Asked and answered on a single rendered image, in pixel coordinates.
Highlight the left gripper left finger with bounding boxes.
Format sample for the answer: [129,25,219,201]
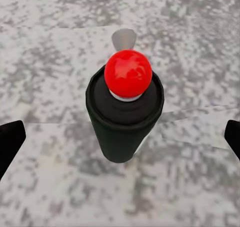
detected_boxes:
[0,120,26,180]

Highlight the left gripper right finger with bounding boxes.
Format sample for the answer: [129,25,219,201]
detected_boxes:
[224,120,240,160]

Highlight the insectifuge atomizer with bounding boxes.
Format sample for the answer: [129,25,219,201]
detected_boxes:
[85,28,164,163]

